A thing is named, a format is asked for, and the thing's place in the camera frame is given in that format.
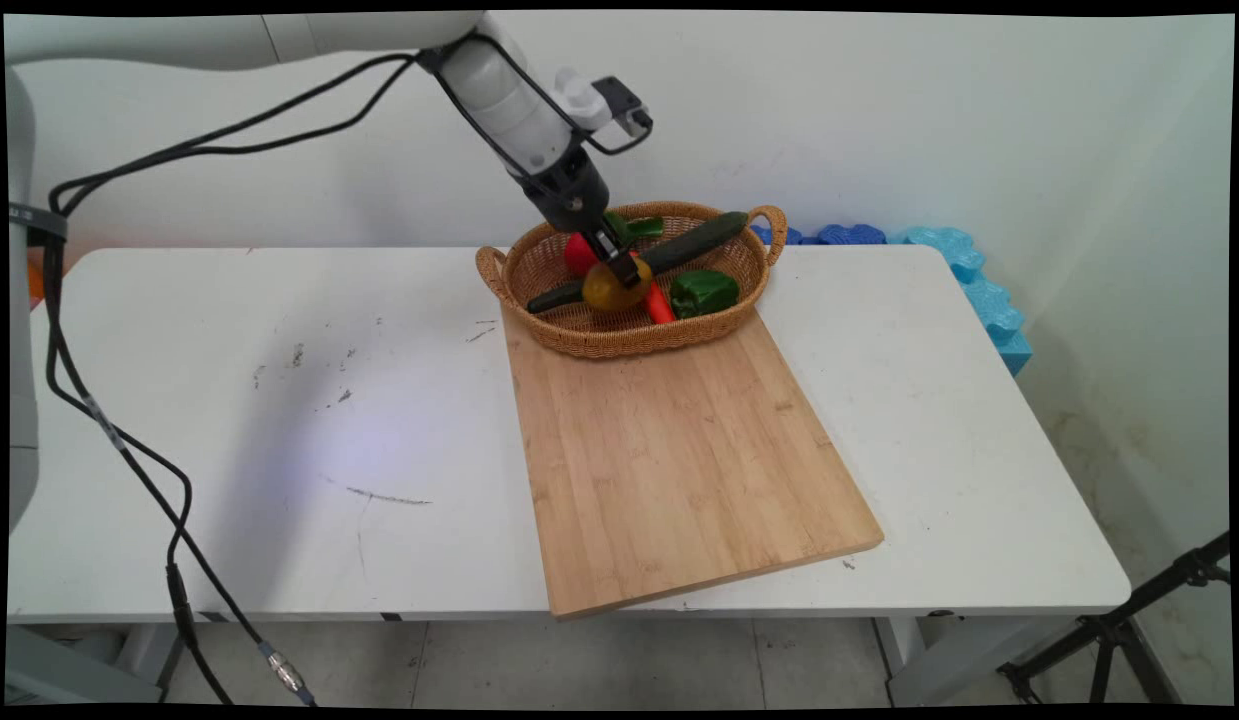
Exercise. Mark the green toy leafy vegetable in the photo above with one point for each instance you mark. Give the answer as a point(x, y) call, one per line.
point(644, 227)

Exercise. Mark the green toy bell pepper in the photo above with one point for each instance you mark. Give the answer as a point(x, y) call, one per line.
point(704, 293)

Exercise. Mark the white table leg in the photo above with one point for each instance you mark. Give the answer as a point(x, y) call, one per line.
point(939, 660)
point(109, 660)

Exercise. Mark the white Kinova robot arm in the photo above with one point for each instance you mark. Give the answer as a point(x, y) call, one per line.
point(179, 40)

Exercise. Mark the red toy tomato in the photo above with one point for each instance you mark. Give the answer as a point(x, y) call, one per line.
point(577, 255)

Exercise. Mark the light blue foam mat stack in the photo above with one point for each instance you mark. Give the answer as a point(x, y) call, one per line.
point(989, 300)

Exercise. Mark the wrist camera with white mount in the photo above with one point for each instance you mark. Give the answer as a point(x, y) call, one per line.
point(589, 100)

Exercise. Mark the wooden cutting board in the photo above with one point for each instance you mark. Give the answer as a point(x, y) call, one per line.
point(679, 450)

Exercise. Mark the orange toy carrot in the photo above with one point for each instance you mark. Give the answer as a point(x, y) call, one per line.
point(661, 305)

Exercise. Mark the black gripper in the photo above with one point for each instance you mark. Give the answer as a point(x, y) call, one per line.
point(571, 192)

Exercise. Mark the black tripod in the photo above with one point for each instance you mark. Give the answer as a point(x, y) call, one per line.
point(1109, 630)

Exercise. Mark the orange and pink object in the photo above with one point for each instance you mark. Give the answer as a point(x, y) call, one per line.
point(35, 285)

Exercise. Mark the brown toy potato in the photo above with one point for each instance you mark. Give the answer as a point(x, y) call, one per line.
point(611, 290)

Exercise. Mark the dark green toy cucumber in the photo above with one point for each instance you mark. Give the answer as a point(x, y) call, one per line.
point(694, 240)

